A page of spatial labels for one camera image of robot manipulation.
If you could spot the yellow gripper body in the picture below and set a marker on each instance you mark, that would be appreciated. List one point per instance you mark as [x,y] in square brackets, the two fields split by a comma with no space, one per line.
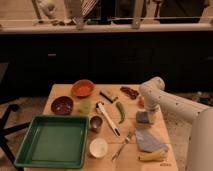
[152,117]

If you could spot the blue sponge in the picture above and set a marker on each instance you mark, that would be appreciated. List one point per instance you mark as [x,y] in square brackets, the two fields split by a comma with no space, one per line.
[142,117]

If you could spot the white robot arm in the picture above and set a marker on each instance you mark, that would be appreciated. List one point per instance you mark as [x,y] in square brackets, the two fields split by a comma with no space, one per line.
[200,148]

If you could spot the orange fruit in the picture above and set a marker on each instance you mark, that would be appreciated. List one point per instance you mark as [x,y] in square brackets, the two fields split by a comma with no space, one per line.
[141,101]

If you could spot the blue folded cloth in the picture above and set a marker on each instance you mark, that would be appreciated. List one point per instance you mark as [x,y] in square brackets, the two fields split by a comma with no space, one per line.
[147,142]

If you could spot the dark brown food pile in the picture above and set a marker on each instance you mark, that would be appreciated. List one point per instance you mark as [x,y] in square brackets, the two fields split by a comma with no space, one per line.
[132,94]

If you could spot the green pepper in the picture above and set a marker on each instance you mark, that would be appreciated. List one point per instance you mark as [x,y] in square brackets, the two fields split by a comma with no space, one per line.
[121,110]

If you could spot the black and tan block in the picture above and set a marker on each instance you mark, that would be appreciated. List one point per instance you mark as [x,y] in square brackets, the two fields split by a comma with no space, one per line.
[109,96]

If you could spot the silver fork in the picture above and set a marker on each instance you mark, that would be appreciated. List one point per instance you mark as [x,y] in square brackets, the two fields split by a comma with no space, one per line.
[124,143]

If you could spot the small metal cup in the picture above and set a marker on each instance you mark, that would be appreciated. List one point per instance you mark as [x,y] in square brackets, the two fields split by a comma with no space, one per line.
[96,124]

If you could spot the light green cup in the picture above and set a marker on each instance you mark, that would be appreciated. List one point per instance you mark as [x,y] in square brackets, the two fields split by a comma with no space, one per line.
[84,106]

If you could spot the orange bowl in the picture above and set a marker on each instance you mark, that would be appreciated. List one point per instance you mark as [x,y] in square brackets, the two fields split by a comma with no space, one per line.
[82,88]

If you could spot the dark red bowl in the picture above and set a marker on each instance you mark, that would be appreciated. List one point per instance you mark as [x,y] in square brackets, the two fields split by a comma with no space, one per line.
[62,105]

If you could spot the green plastic tray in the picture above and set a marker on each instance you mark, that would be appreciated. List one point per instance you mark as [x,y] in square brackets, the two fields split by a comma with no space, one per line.
[54,142]

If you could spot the black chair base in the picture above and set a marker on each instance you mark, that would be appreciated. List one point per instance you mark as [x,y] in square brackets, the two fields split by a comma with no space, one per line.
[6,131]

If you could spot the white handled kitchen tool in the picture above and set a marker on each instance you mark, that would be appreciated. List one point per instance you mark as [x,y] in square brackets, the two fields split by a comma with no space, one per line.
[113,126]

